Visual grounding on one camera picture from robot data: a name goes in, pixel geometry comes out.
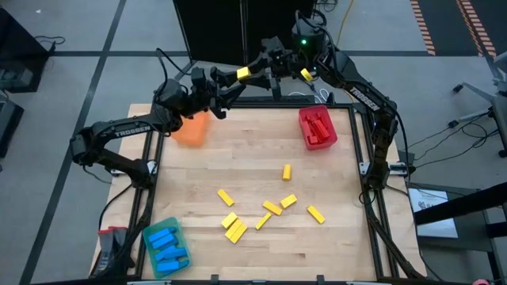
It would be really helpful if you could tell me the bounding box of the grey office chair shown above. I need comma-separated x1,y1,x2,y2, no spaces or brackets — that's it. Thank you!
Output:
451,51,507,159

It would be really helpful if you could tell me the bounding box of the yellow hanging cable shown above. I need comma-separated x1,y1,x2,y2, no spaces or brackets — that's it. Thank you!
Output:
334,0,356,44

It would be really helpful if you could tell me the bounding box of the white paper sheet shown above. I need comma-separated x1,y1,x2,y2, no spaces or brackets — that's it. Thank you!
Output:
407,188,459,239

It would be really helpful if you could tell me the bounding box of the red plastic bin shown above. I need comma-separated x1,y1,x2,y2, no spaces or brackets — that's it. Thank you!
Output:
298,104,339,151

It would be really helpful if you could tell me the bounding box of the black room divider panel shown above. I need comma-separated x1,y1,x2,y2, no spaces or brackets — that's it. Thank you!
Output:
245,0,317,68
173,0,247,82

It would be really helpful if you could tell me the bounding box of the blue wooden block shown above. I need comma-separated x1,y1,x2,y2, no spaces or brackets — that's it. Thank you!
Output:
154,245,188,261
148,227,178,243
156,259,190,274
152,234,179,250

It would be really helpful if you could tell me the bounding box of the yellow wooden block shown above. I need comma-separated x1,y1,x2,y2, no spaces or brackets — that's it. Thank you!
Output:
307,204,326,225
220,211,238,230
224,219,243,240
254,211,273,231
216,188,235,207
262,200,284,216
230,222,249,245
280,193,299,210

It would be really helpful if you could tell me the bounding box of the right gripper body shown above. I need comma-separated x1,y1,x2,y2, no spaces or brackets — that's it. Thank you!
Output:
271,37,302,80

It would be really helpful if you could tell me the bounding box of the teal translucent bin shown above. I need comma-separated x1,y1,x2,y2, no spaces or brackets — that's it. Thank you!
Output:
142,216,193,280

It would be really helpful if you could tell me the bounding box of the dark equipment case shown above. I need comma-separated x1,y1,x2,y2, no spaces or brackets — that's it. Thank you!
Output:
0,98,25,159

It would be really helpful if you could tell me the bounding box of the black stand beam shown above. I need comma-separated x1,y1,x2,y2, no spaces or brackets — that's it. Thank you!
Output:
414,180,507,285

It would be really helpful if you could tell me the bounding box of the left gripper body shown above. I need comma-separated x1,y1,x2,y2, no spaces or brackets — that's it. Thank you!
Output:
189,66,227,120

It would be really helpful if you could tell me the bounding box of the orange translucent bin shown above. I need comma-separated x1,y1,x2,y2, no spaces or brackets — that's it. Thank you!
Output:
170,110,211,148

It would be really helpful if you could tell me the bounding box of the black cabinet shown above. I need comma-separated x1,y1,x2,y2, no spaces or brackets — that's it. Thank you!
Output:
0,7,51,94

